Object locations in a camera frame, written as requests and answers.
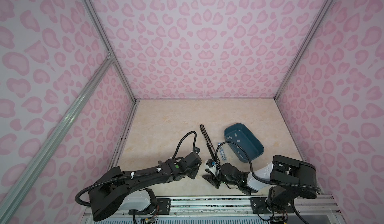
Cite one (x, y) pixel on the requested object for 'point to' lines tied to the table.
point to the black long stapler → (209, 144)
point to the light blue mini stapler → (222, 152)
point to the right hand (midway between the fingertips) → (205, 174)
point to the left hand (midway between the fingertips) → (195, 165)
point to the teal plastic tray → (239, 133)
